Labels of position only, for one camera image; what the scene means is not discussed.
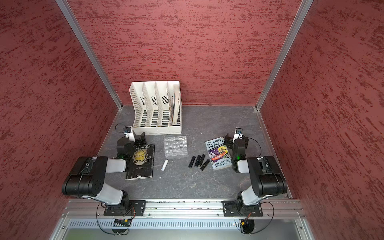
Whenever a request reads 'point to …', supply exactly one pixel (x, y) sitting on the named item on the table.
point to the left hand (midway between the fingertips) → (137, 135)
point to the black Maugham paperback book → (140, 164)
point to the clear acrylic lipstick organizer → (175, 146)
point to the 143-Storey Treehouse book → (218, 153)
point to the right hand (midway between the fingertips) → (234, 136)
